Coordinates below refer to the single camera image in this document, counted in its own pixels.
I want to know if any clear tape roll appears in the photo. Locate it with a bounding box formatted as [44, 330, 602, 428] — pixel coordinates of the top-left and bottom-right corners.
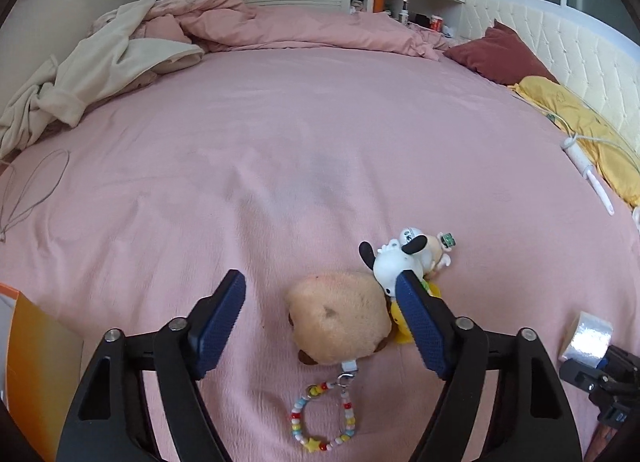
[559, 312, 613, 368]

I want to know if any orange gradient paper box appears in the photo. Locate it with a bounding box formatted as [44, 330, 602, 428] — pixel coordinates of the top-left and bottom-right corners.
[1, 284, 82, 461]

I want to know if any white charging cable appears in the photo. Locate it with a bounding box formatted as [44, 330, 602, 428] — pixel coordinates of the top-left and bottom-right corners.
[508, 88, 640, 156]

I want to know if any white dog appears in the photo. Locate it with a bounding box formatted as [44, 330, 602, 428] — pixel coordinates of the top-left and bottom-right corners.
[358, 227, 442, 344]

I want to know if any pink bed sheet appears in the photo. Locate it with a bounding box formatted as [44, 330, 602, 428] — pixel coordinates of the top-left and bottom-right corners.
[1, 48, 639, 461]

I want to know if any brown capybara plush keychain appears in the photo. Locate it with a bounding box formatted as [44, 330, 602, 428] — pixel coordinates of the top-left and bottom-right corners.
[285, 271, 393, 366]

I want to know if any red can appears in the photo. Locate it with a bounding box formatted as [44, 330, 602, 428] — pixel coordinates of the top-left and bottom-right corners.
[430, 14, 444, 32]

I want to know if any small white figure keychain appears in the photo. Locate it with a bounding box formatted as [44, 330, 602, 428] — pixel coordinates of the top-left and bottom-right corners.
[425, 232, 457, 278]

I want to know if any pink duvet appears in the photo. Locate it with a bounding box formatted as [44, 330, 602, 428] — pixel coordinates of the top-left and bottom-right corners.
[134, 0, 450, 61]

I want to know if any white tufted headboard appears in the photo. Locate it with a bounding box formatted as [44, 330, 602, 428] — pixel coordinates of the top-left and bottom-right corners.
[458, 0, 639, 150]

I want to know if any yellow pillow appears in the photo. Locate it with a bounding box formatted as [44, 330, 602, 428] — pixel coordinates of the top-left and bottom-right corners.
[510, 76, 640, 208]

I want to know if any dark red pillow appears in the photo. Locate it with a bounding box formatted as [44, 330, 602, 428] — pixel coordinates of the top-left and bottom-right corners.
[444, 20, 558, 86]

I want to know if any beige clothing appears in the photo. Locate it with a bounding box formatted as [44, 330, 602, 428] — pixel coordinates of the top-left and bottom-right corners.
[1, 0, 204, 158]

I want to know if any colourful bead strap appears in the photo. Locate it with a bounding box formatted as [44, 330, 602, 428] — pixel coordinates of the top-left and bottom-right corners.
[290, 363, 359, 454]

